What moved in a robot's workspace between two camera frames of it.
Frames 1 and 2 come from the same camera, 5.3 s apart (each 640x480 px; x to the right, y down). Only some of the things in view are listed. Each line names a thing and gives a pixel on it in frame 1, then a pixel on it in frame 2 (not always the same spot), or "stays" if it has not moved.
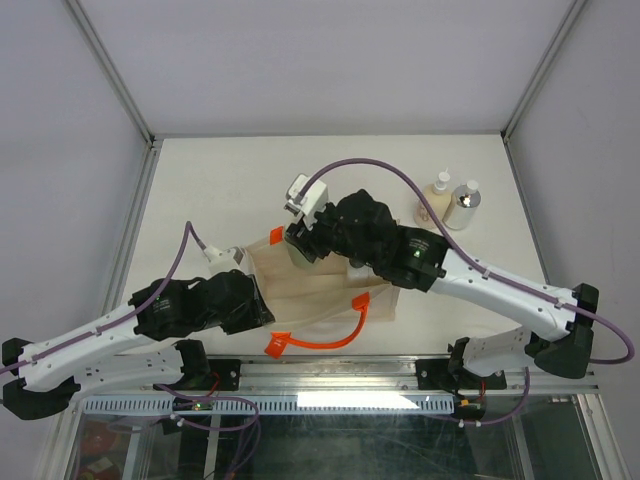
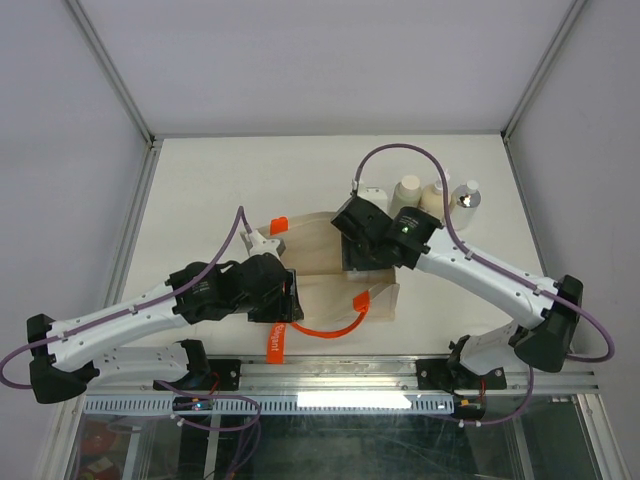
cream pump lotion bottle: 439,195 stays
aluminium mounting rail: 369,373 stays
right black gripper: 307,240 to 351,259
